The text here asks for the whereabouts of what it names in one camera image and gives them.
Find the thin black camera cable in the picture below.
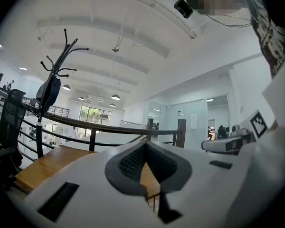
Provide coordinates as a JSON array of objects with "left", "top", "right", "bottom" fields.
[{"left": 205, "top": 13, "right": 252, "bottom": 29}]

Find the black printed shirt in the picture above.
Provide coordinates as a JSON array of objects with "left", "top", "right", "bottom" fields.
[{"left": 237, "top": 0, "right": 285, "bottom": 78}]

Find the dark wooden handrail railing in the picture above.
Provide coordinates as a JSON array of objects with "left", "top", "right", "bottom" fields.
[{"left": 0, "top": 82, "right": 183, "bottom": 162}]

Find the black mesh office chair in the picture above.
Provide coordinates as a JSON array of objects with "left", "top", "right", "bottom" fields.
[{"left": 0, "top": 88, "right": 27, "bottom": 192}]

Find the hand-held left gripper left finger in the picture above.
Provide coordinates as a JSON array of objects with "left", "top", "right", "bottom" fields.
[{"left": 104, "top": 141, "right": 148, "bottom": 197}]

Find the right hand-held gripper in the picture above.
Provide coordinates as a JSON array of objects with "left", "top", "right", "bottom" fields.
[{"left": 201, "top": 109, "right": 269, "bottom": 155}]

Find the black coat rack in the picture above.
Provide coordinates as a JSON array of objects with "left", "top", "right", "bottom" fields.
[{"left": 36, "top": 28, "right": 90, "bottom": 159}]

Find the black metal balcony railing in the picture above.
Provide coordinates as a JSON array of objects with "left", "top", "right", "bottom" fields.
[{"left": 26, "top": 97, "right": 71, "bottom": 118}]

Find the black head camera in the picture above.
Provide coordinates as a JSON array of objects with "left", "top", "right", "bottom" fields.
[{"left": 173, "top": 0, "right": 194, "bottom": 19}]

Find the large glass entrance window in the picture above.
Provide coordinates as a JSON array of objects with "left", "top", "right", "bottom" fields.
[{"left": 78, "top": 104, "right": 112, "bottom": 126}]

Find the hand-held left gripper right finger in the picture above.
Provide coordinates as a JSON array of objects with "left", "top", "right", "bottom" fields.
[{"left": 145, "top": 141, "right": 193, "bottom": 193}]

